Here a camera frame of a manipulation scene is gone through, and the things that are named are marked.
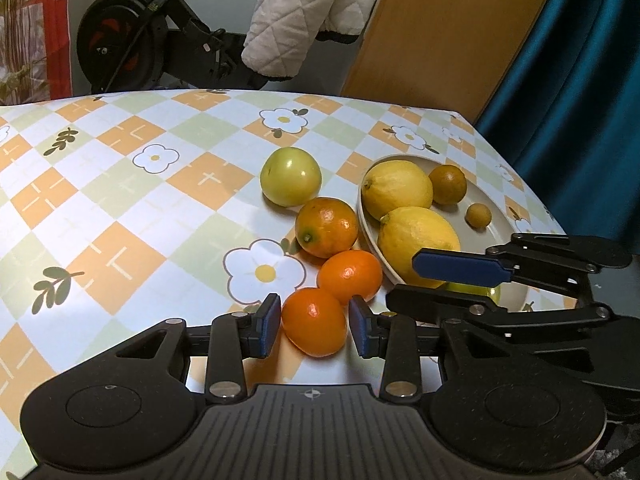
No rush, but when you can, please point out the beige plate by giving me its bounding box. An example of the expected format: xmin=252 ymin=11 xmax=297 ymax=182
xmin=357 ymin=154 xmax=533 ymax=312

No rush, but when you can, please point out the green apple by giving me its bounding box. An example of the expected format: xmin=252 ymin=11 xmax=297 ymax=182
xmin=260 ymin=146 xmax=322 ymax=207

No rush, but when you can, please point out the dark orange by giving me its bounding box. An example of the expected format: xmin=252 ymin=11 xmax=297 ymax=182
xmin=294 ymin=197 xmax=360 ymax=259

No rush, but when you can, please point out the teal curtain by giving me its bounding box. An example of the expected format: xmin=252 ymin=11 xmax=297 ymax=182
xmin=472 ymin=0 xmax=640 ymax=256

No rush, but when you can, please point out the small brown round fruit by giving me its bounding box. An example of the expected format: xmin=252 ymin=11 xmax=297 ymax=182
xmin=465 ymin=202 xmax=493 ymax=230

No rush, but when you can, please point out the yellow lemon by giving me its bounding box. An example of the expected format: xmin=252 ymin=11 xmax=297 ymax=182
xmin=377 ymin=206 xmax=462 ymax=288
xmin=361 ymin=160 xmax=434 ymax=221

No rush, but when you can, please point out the red printed backdrop cloth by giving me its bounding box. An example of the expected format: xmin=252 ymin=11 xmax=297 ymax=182
xmin=0 ymin=0 xmax=76 ymax=106

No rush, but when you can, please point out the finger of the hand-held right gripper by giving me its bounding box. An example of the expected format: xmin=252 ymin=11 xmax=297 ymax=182
xmin=386 ymin=284 xmax=615 ymax=335
xmin=412 ymin=232 xmax=633 ymax=306

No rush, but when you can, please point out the dark yellow-green round fruit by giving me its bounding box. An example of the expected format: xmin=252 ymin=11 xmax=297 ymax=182
xmin=428 ymin=165 xmax=467 ymax=206

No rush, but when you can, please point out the white quilted blanket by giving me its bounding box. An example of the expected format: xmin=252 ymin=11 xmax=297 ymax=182
xmin=241 ymin=0 xmax=396 ymax=81

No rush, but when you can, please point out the wooden board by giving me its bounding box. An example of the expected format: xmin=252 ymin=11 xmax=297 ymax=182
xmin=341 ymin=0 xmax=583 ymax=123

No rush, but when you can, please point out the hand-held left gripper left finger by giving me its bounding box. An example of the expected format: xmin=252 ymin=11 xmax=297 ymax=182
xmin=112 ymin=293 xmax=282 ymax=406

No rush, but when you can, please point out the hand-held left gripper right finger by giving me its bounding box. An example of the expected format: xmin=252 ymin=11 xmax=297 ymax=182
xmin=349 ymin=295 xmax=531 ymax=403

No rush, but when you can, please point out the checked floral tablecloth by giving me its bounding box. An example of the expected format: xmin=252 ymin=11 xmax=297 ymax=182
xmin=0 ymin=89 xmax=596 ymax=411

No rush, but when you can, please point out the black exercise bike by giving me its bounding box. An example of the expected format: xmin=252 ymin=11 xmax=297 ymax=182
xmin=75 ymin=0 xmax=268 ymax=93

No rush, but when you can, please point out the orange mandarin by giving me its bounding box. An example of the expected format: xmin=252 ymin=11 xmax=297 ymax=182
xmin=281 ymin=287 xmax=348 ymax=358
xmin=317 ymin=249 xmax=383 ymax=304

